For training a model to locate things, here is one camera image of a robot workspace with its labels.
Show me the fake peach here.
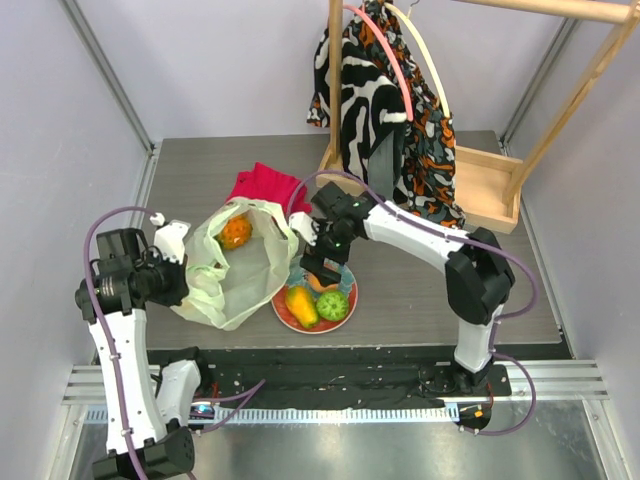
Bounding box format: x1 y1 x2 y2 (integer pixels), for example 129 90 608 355
306 273 339 293

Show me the fake green custard apple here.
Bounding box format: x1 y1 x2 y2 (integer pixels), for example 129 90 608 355
316 290 349 322

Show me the fake orange green mango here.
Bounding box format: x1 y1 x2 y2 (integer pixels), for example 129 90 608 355
285 286 320 329

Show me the translucent plastic bag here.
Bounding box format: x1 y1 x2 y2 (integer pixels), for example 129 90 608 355
171 197 299 331

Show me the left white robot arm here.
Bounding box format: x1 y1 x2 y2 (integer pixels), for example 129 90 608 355
75 221 213 479

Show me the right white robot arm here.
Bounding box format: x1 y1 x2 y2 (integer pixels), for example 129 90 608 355
288 182 515 395

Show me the fake orange pineapple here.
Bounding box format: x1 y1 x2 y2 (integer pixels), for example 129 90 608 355
216 214 253 250

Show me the red and teal plate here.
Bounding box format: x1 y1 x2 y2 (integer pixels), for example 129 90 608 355
271 258 358 335

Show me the red folded cloth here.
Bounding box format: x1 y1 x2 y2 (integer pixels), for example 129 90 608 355
226 162 312 214

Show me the orange grey patterned garment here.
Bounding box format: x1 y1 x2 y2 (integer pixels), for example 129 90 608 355
345 1 465 228

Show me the black white patterned garment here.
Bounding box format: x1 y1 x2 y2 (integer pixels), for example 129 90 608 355
306 27 411 201

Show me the wooden clothes rack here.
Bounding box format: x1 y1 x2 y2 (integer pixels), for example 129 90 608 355
316 1 639 234

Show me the cream hanger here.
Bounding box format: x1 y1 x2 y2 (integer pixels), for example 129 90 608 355
385 2 451 118

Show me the pink hanger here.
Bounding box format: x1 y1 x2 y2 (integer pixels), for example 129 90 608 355
344 4 415 123

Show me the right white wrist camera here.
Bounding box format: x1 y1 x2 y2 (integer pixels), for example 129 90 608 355
288 212 319 246

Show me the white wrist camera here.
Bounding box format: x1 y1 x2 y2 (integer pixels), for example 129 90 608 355
149 213 191 265
288 212 319 246

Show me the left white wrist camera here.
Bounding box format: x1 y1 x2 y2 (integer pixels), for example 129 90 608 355
149 213 191 265

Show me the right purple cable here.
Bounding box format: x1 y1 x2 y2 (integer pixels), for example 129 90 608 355
285 169 539 437

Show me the purple cable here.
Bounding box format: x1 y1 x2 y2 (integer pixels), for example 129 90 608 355
285 169 539 437
82 206 269 480

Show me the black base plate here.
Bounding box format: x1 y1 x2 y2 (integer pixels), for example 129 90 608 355
144 343 571 409

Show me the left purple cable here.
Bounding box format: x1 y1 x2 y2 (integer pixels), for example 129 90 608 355
82 206 269 480

